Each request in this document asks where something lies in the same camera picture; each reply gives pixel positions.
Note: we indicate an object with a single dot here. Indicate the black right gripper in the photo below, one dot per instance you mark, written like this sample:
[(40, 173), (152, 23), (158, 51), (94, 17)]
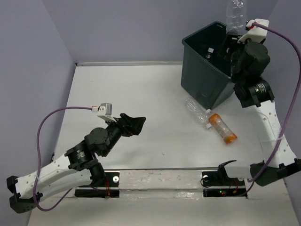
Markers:
[(230, 41)]

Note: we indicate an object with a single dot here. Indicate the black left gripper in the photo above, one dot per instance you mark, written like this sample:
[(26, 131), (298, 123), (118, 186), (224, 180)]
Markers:
[(135, 124)]

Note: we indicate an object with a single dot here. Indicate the clear crushed bottle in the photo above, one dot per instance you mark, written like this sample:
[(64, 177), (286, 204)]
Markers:
[(209, 54)]

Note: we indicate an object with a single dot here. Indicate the clear bottle white cap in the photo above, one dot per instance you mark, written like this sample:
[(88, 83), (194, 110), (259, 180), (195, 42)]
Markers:
[(236, 16)]

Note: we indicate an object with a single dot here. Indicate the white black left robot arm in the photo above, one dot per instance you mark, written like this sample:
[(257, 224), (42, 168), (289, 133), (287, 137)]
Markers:
[(78, 166)]

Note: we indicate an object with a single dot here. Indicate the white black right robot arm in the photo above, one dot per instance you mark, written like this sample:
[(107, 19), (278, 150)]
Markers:
[(248, 60)]

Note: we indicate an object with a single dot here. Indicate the dark green plastic bin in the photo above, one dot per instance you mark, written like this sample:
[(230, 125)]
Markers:
[(209, 83)]

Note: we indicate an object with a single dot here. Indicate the orange liquid bottle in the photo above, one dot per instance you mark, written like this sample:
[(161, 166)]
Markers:
[(220, 126)]

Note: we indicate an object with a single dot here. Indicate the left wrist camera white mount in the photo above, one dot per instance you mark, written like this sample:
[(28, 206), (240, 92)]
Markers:
[(104, 111)]

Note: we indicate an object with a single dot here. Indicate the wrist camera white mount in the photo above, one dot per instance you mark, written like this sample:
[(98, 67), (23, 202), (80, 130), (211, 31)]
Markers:
[(255, 33), (104, 111)]

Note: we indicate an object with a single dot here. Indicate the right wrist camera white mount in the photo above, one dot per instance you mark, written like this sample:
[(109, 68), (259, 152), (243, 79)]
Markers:
[(255, 33)]

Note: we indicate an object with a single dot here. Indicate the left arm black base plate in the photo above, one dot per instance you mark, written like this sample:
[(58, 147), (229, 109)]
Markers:
[(109, 188)]

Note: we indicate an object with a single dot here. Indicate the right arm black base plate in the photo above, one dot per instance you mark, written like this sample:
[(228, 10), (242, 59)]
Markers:
[(216, 187)]

